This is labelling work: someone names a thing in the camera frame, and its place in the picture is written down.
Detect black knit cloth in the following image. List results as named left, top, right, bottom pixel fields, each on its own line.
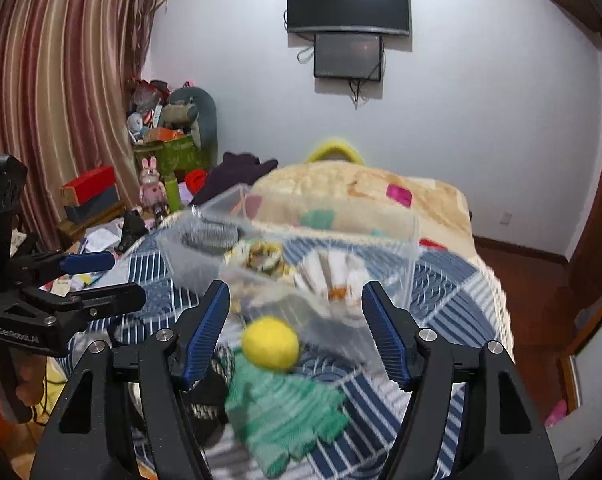
left=185, top=347, right=238, bottom=447

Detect green patterned box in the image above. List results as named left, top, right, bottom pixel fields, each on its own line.
left=133, top=135, right=205, bottom=177

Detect grey green plush toy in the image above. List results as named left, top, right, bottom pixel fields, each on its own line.
left=160, top=82, right=218, bottom=171

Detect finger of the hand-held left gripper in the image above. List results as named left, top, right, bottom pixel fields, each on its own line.
left=58, top=251, right=116, bottom=276
left=56, top=282, right=147, bottom=322

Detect green knit glove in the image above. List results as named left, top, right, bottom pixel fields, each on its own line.
left=224, top=347, right=352, bottom=479

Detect pink rabbit figure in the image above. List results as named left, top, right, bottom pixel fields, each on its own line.
left=138, top=156, right=170, bottom=222

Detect dark purple garment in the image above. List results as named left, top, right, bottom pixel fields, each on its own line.
left=197, top=152, right=280, bottom=207

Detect red shoe box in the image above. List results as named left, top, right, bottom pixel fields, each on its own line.
left=59, top=165, right=118, bottom=207

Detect yellow felt ball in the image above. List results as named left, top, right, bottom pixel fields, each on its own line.
left=241, top=316, right=301, bottom=372

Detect scattered papers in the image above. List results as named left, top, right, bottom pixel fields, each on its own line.
left=41, top=220, right=126, bottom=297

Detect pile of toys and packets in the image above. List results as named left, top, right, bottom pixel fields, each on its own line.
left=125, top=78, right=183, bottom=144

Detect small black wall monitor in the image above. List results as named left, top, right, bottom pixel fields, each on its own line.
left=313, top=32, right=385, bottom=83

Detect beige printed blanket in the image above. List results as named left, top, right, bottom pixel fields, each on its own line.
left=250, top=159, right=518, bottom=363

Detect white striped cloth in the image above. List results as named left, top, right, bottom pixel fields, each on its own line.
left=295, top=249, right=368, bottom=307

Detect green bottle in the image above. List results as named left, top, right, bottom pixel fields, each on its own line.
left=163, top=172, right=183, bottom=214

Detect pink soft item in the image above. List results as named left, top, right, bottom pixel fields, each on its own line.
left=545, top=399, right=569, bottom=427

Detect clear plastic storage box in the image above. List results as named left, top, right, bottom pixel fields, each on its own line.
left=156, top=184, right=422, bottom=363

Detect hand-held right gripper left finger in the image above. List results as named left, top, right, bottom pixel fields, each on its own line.
left=28, top=280, right=232, bottom=480

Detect yellow black soft toy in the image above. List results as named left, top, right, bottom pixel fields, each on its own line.
left=225, top=240, right=295, bottom=279

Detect yellow curved cushion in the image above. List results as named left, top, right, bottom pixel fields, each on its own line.
left=304, top=135, right=367, bottom=166

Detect striped brown curtain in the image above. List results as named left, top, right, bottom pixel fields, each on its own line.
left=0, top=0, right=170, bottom=253

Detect black toy figure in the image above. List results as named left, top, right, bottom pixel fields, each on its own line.
left=115, top=209, right=150, bottom=254

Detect wall-mounted black television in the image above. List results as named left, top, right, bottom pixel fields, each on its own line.
left=286, top=0, right=412, bottom=37

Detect person's left hand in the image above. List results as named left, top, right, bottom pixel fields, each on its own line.
left=15, top=355, right=50, bottom=409

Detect black hanging cable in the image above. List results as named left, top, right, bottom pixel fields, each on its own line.
left=348, top=78, right=368, bottom=110

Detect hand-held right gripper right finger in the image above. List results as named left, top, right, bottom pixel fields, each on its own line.
left=361, top=281, right=557, bottom=480

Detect blue striped quilt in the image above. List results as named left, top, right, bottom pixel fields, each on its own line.
left=46, top=209, right=508, bottom=480

